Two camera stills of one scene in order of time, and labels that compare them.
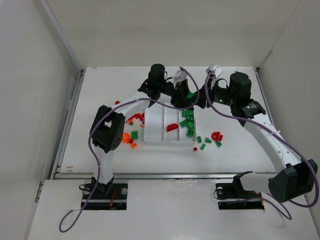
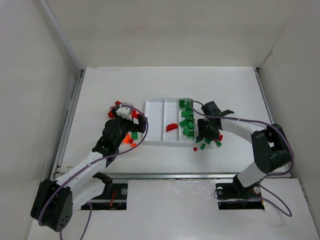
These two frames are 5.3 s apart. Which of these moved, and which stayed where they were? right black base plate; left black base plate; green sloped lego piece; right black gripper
Moved: right black gripper
Stayed: left black base plate; green sloped lego piece; right black base plate
